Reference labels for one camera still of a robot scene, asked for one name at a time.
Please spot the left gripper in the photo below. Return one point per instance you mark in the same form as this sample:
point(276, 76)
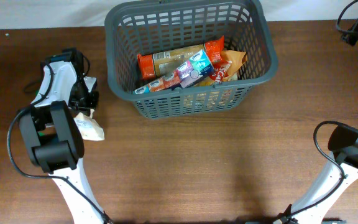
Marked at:
point(91, 102)

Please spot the beige paper bag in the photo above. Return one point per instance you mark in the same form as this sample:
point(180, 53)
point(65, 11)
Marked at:
point(89, 129)

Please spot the grey plastic shopping basket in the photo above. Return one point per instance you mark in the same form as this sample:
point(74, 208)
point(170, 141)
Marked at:
point(146, 27)

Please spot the orange biscuit packet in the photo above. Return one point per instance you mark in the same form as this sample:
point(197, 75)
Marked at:
point(159, 64)

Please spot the orange coffee sachet bag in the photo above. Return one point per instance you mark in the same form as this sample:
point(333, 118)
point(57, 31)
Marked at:
point(227, 69)

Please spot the tissue multipack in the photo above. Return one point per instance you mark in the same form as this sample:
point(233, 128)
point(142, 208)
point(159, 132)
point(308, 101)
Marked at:
point(187, 74)

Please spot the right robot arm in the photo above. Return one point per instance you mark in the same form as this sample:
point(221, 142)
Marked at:
point(340, 171)

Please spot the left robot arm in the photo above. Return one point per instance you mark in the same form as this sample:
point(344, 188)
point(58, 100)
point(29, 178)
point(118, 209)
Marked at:
point(52, 137)

